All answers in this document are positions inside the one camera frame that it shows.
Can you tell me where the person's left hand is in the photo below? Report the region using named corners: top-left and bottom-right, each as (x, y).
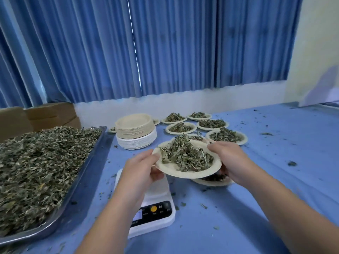
top-left (114, 149), bottom-right (165, 207)

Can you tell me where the person's right hand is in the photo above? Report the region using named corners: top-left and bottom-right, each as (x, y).
top-left (207, 141), bottom-right (256, 187)

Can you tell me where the round beige paper plate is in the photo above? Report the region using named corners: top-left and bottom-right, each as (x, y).
top-left (152, 139), bottom-right (222, 179)

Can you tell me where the person's left forearm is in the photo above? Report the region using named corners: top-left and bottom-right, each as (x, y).
top-left (75, 194), bottom-right (145, 254)

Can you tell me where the person's right forearm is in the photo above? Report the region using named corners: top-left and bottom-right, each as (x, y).
top-left (242, 159), bottom-right (339, 254)

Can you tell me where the stack of empty white dishes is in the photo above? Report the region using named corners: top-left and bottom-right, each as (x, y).
top-left (116, 127), bottom-right (158, 150)

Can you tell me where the portion of dried green leaves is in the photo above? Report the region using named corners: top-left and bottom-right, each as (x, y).
top-left (160, 138), bottom-right (215, 173)

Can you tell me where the stack of empty beige dishes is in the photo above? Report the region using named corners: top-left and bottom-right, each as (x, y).
top-left (115, 113), bottom-right (156, 140)

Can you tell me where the cluster of leaf-filled plates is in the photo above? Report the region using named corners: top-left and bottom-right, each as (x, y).
top-left (108, 111), bottom-right (248, 187)

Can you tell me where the white digital kitchen scale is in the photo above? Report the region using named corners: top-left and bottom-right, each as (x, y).
top-left (114, 169), bottom-right (176, 239)

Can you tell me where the blue tablecloth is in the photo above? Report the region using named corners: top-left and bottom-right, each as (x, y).
top-left (0, 102), bottom-right (339, 254)

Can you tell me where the metal tray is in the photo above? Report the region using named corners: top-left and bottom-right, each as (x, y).
top-left (0, 126), bottom-right (108, 246)

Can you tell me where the brown cardboard box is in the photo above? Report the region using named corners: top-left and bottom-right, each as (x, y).
top-left (0, 106), bottom-right (34, 144)
top-left (23, 102), bottom-right (82, 132)

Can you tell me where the large heap of dried leaves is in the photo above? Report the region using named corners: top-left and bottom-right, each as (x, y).
top-left (0, 126), bottom-right (103, 237)

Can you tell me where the blue pleated curtain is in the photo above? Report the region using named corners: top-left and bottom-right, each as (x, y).
top-left (127, 0), bottom-right (221, 98)
top-left (216, 0), bottom-right (304, 88)
top-left (0, 0), bottom-right (142, 109)

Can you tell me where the white sheet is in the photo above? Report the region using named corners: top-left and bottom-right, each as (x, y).
top-left (299, 65), bottom-right (339, 108)

